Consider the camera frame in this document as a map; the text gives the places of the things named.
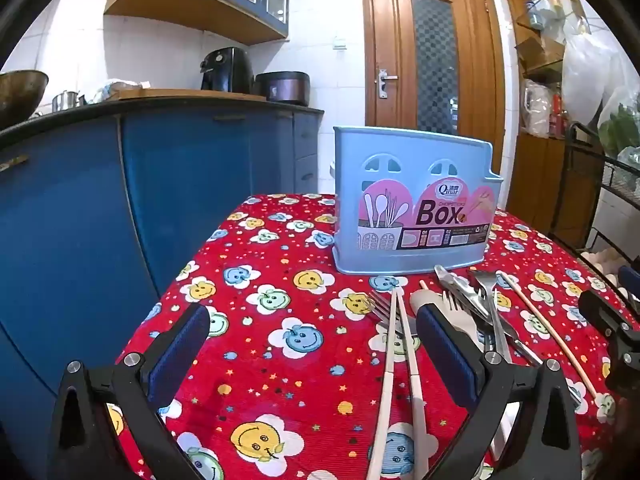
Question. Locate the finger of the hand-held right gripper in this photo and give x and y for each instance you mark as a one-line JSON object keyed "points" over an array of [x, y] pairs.
{"points": [[617, 330], [631, 285]]}

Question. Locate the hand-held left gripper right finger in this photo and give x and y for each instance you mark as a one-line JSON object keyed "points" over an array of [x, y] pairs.
{"points": [[445, 355]]}

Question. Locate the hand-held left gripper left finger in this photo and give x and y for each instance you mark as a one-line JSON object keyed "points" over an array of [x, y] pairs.
{"points": [[180, 350]]}

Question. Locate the beige spoon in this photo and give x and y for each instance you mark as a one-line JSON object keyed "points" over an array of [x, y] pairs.
{"points": [[425, 300]]}

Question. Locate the metal fork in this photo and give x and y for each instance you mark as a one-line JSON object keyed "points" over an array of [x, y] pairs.
{"points": [[382, 310], [492, 300]]}

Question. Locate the metal tongs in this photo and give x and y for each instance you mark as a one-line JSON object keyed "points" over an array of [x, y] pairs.
{"points": [[455, 282]]}

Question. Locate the light blue utensil box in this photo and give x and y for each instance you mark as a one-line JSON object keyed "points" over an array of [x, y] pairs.
{"points": [[380, 160]]}

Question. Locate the pile of eggs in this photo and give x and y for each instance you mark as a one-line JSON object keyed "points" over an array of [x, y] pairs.
{"points": [[602, 260]]}

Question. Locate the red smiley flower tablecloth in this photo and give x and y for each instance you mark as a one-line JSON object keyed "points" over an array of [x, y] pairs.
{"points": [[280, 385]]}

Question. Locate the black metal rack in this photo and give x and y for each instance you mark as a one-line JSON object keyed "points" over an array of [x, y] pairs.
{"points": [[575, 170]]}

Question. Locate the wooden shelf cabinet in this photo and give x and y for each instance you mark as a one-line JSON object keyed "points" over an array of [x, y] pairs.
{"points": [[530, 170]]}

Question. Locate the bag of green vegetables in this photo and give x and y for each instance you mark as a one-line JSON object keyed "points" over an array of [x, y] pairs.
{"points": [[622, 125]]}

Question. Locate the blue counter cabinet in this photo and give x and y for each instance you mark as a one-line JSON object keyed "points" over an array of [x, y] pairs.
{"points": [[175, 170]]}

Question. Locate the red bottles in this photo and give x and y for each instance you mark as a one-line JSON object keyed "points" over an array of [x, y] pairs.
{"points": [[557, 120]]}

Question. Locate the white plastic bag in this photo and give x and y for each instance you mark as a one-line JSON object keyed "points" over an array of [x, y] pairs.
{"points": [[587, 75]]}

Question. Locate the metal cup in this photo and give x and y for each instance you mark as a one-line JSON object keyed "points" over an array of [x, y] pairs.
{"points": [[65, 101]]}

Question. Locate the dark rice cooker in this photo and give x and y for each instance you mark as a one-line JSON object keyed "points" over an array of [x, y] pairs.
{"points": [[282, 87]]}

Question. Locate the black air fryer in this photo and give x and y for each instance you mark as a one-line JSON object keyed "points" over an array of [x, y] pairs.
{"points": [[225, 70]]}

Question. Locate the dark wok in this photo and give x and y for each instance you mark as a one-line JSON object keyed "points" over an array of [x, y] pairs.
{"points": [[20, 95]]}

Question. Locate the wooden door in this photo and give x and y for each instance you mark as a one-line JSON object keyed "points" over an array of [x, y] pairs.
{"points": [[385, 35]]}

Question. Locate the wall switch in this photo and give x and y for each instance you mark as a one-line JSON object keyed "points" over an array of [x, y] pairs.
{"points": [[340, 44]]}

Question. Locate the blue wall cabinet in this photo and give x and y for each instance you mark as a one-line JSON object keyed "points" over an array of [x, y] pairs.
{"points": [[210, 5]]}

